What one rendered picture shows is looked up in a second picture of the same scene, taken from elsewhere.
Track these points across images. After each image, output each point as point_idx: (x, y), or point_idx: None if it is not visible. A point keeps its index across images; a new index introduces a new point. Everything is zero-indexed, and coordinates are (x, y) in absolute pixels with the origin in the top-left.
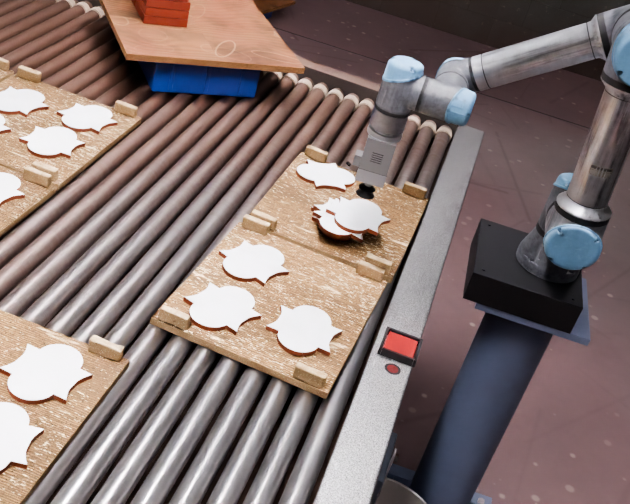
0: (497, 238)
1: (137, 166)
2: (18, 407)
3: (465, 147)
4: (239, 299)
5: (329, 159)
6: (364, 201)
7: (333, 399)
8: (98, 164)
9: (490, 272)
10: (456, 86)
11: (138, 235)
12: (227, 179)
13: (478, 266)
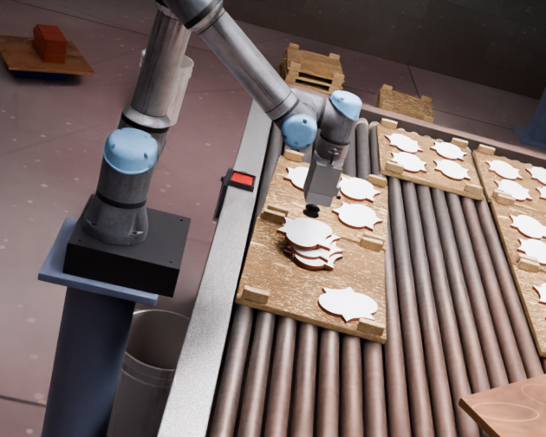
0: (164, 249)
1: (493, 308)
2: (406, 150)
3: (181, 430)
4: (351, 191)
5: (354, 348)
6: (304, 244)
7: (274, 159)
8: (515, 297)
9: (175, 218)
10: (300, 92)
11: (437, 241)
12: (424, 304)
13: (185, 223)
